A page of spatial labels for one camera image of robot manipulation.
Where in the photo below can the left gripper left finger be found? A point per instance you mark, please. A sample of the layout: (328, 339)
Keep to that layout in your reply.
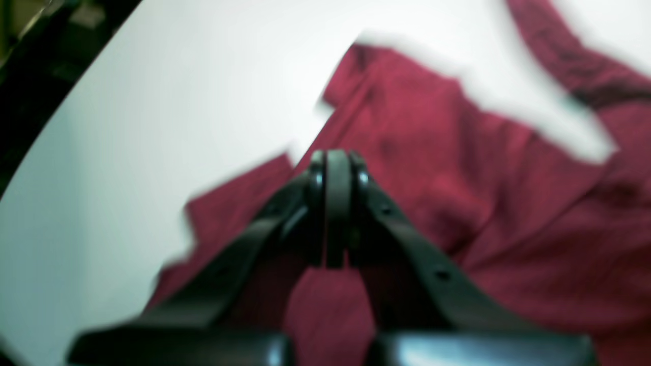
(184, 330)

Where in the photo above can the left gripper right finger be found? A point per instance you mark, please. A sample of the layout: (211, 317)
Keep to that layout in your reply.
(427, 311)

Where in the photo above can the dark red t-shirt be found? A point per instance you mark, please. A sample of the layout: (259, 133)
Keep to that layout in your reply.
(559, 241)

